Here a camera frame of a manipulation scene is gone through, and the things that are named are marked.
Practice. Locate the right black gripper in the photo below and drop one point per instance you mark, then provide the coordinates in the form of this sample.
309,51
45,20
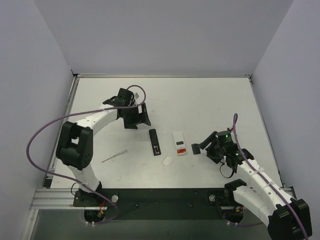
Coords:
210,146

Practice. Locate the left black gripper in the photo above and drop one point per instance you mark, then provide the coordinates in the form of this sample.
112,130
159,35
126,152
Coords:
135,118

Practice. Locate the black battery cover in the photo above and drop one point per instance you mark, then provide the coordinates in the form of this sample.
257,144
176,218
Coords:
195,149

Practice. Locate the white red remote control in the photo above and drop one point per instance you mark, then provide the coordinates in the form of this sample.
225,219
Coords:
179,142

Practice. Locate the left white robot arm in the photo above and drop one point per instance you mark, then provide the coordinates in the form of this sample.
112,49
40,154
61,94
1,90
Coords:
75,146

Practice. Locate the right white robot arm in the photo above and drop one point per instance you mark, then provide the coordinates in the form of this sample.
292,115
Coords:
285,217

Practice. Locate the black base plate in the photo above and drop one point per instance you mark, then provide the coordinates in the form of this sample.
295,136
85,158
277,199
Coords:
159,204

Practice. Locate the aluminium rail frame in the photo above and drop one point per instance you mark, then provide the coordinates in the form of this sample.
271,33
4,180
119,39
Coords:
285,217

